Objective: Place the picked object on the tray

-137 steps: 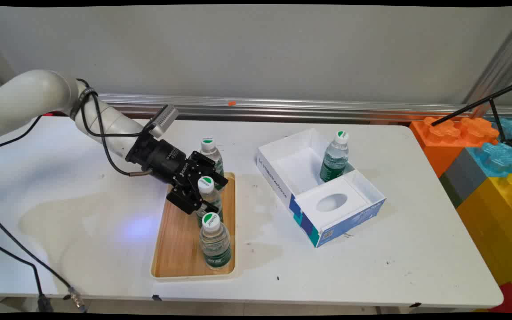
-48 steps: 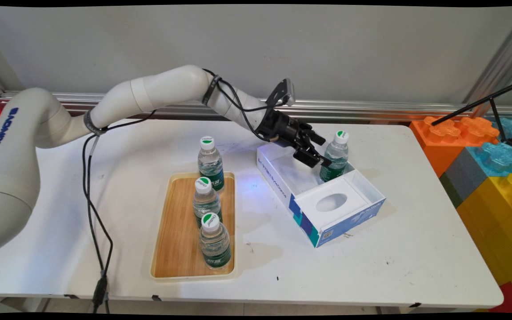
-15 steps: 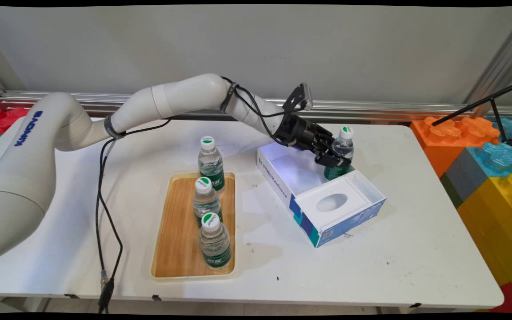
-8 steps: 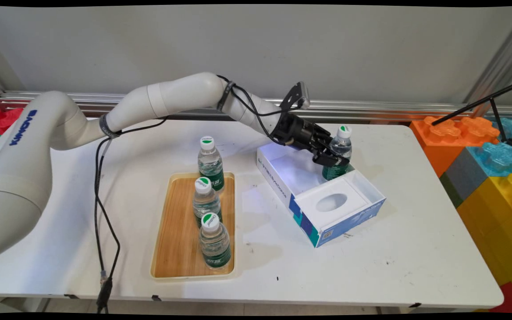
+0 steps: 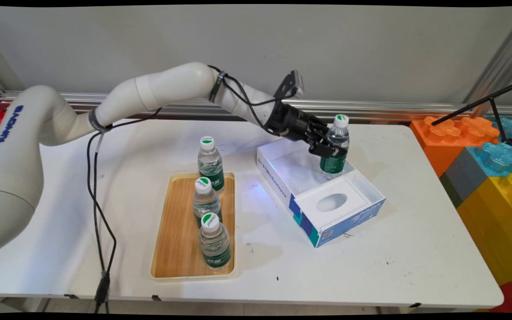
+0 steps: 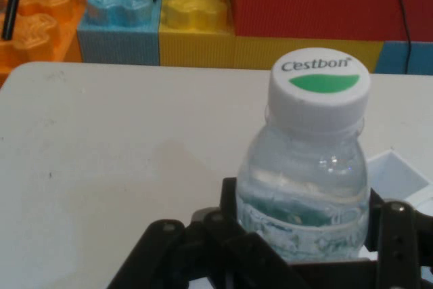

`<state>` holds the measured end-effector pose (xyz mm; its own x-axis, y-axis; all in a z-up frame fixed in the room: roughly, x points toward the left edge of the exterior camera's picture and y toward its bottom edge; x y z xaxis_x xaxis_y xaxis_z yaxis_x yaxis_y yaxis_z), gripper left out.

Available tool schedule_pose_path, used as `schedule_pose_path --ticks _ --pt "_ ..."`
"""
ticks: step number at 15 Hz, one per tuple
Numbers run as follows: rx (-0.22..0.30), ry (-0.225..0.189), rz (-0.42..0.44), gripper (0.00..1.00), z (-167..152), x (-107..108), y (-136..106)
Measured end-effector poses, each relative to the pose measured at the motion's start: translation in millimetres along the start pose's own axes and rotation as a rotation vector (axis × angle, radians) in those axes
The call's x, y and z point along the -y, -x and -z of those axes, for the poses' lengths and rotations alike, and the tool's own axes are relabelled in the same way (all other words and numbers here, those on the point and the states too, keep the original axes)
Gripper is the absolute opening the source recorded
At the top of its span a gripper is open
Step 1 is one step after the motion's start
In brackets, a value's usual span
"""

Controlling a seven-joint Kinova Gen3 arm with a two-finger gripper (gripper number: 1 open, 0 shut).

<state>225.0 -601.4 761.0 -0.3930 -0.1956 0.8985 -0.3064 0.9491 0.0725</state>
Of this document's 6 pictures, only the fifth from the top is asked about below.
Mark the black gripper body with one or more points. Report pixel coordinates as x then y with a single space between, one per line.
296 124

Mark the orange toy building block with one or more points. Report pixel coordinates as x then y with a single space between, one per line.
438 151

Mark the green label water bottle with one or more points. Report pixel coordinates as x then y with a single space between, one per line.
340 131
211 164
203 184
215 244

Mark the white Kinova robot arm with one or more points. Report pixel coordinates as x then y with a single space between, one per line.
16 155

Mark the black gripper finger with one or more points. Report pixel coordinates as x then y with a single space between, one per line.
322 124
327 150

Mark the white and blue cardboard box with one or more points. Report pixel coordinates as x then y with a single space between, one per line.
354 218

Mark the aluminium frame post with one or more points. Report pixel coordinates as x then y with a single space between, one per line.
500 62

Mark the black tripod stand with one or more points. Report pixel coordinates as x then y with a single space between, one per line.
469 106

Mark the yellow toy building block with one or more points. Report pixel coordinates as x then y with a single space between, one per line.
496 231

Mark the grey toy building block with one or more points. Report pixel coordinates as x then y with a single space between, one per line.
460 178

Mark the translucent blue toy block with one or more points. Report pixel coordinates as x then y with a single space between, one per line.
496 160
511 126

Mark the aluminium frame rail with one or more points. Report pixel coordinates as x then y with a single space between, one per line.
371 111

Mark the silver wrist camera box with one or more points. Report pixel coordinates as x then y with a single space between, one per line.
298 84

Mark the large red toy block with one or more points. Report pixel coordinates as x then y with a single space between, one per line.
511 300

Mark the wooden tray with cream rim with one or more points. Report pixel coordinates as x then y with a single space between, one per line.
180 249

